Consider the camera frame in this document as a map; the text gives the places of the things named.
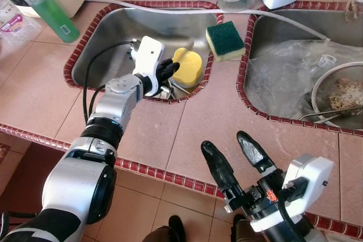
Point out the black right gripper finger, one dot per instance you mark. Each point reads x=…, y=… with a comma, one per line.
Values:
x=255, y=151
x=218, y=165

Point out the stainless steel bowl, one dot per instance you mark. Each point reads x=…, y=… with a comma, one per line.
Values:
x=180, y=90

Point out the yellow plastic bowl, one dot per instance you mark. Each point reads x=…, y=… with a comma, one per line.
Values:
x=189, y=67

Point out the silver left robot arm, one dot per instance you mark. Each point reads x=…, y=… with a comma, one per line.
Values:
x=85, y=168

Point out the green and yellow scrub sponge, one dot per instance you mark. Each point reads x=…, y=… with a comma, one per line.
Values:
x=225, y=41

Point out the clear plastic bag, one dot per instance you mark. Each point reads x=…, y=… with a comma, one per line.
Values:
x=278, y=77

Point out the metal strainer with food scraps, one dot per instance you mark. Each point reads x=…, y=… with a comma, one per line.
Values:
x=340, y=92

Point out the green dish soap bottle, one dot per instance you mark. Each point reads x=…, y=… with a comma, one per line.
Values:
x=54, y=18

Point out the clear package with pink label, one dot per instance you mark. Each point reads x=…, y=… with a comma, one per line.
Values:
x=11, y=24

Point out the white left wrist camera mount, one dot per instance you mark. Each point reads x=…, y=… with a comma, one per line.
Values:
x=148, y=60

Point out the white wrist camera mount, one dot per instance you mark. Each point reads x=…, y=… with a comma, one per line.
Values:
x=312, y=177
x=148, y=60

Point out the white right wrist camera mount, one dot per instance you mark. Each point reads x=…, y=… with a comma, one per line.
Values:
x=312, y=177

